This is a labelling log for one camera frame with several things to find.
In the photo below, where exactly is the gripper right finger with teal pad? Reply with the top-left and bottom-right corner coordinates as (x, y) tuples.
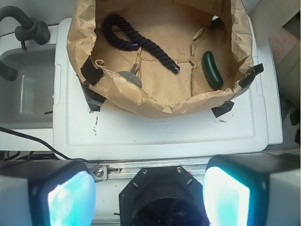
(203, 153), (301, 226)

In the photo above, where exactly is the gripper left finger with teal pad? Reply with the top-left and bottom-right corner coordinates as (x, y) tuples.
(0, 160), (96, 226)

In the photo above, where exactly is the dark blue rope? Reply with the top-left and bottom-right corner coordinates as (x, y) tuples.
(102, 14), (181, 74)

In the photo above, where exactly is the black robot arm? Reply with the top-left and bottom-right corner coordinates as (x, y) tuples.
(0, 153), (301, 226)

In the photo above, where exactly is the white plastic bin lid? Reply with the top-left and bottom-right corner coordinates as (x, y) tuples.
(53, 18), (269, 161)

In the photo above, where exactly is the grey sink basin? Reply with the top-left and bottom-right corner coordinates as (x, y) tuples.
(0, 44), (55, 129)

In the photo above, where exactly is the black tape piece right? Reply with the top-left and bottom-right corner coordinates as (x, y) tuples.
(237, 64), (264, 96)

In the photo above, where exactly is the black tape piece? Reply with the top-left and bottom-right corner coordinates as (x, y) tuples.
(80, 56), (104, 86)
(237, 64), (264, 96)

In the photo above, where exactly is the green toy cucumber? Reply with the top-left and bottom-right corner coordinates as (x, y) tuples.
(202, 51), (223, 89)

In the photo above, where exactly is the black tape piece left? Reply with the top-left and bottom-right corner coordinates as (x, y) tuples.
(80, 56), (104, 86)

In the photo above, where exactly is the grey plush toy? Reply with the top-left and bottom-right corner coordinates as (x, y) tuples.
(118, 64), (143, 88)

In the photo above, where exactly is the brown paper bag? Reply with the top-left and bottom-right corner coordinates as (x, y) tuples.
(67, 0), (254, 119)

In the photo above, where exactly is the black faucet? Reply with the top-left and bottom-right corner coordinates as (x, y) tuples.
(0, 5), (50, 81)

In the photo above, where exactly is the aluminium rail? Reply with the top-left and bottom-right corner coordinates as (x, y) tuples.
(87, 156), (211, 182)

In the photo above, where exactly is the black cable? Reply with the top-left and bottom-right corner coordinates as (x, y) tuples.
(0, 126), (89, 163)

